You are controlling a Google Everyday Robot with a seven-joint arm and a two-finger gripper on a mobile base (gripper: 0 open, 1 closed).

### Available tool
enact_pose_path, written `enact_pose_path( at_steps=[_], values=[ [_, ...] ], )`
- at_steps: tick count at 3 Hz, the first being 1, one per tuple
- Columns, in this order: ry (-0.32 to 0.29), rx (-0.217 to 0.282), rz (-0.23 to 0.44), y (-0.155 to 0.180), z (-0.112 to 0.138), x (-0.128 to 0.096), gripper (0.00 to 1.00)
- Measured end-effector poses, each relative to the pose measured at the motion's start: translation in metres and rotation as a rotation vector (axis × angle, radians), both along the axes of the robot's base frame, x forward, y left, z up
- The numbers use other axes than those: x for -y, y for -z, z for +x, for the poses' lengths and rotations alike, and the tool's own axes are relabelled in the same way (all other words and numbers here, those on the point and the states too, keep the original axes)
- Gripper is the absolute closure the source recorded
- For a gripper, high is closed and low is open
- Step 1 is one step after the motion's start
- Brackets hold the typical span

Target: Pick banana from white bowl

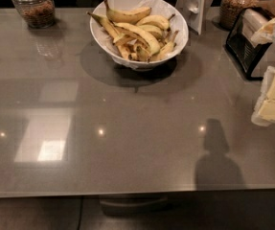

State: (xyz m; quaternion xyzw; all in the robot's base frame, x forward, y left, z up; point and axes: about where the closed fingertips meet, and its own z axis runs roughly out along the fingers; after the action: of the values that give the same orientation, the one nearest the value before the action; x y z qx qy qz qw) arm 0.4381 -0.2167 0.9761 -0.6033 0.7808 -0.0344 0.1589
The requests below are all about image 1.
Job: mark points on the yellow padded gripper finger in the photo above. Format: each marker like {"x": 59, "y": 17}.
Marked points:
{"x": 264, "y": 112}

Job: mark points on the right lower yellow banana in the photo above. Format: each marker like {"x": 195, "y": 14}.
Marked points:
{"x": 169, "y": 45}

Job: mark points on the right upper yellow banana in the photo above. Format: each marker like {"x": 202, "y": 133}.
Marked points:
{"x": 157, "y": 20}

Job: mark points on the white ceramic bowl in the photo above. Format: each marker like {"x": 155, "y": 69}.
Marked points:
{"x": 139, "y": 57}

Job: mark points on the top yellow banana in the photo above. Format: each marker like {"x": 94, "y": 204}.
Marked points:
{"x": 131, "y": 17}

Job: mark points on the left long yellow banana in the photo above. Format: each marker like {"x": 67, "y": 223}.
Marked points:
{"x": 111, "y": 30}

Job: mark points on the right glass cereal jar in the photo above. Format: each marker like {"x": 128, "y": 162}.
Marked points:
{"x": 230, "y": 9}

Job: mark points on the glass cereal jar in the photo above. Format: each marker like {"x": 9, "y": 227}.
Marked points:
{"x": 36, "y": 13}
{"x": 230, "y": 9}

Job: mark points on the left glass cereal jar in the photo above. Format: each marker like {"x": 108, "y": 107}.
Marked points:
{"x": 36, "y": 13}

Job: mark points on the black wire napkin holder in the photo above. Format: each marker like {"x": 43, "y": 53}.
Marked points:
{"x": 239, "y": 42}

